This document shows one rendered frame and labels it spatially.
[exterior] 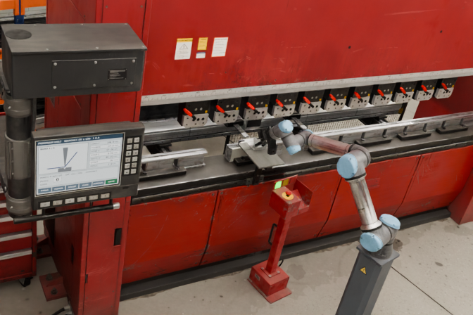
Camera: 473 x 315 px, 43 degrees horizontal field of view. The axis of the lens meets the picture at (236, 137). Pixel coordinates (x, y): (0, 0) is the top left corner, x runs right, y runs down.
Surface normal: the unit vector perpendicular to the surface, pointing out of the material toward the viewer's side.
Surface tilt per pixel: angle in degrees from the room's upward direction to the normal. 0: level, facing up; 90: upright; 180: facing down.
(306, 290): 0
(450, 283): 0
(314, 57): 90
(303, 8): 90
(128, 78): 90
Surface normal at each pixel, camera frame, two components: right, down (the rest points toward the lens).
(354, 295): -0.75, 0.22
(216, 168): 0.18, -0.84
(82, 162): 0.44, 0.53
